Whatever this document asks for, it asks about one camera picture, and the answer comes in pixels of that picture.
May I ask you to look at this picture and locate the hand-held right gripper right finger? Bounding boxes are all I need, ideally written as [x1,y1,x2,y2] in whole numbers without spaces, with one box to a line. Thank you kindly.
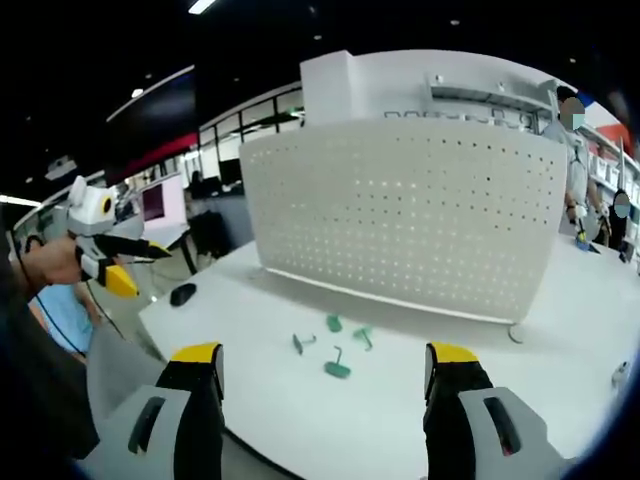
[422,341,572,480]

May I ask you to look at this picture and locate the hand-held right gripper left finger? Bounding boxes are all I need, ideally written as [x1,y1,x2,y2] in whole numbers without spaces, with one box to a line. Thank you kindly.
[87,342,226,480]

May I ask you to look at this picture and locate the white perforated mounting plate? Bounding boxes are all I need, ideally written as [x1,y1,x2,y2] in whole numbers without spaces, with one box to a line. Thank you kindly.
[238,116,569,326]

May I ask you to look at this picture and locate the person's left hand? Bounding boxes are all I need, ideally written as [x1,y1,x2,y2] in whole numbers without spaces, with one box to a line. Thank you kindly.
[23,234,85,287]

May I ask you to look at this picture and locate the white office desk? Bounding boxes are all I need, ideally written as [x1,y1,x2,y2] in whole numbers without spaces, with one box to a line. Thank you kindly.
[143,222,199,277]

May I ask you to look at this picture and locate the pink panel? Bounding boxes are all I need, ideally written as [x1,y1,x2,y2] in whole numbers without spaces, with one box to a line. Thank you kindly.
[141,178,184,224]

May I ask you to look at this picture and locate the light blue cloth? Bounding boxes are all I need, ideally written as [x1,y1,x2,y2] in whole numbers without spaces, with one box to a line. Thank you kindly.
[30,282,97,362]

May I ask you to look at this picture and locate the black computer mouse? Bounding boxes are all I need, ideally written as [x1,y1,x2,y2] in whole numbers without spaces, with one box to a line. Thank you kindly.
[169,282,198,308]

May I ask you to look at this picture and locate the black office chair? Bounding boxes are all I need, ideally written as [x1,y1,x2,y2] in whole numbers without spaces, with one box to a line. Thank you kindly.
[189,209,225,259]

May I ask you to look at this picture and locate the white display wall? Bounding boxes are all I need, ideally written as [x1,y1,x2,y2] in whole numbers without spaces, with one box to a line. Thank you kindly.
[299,48,559,137]

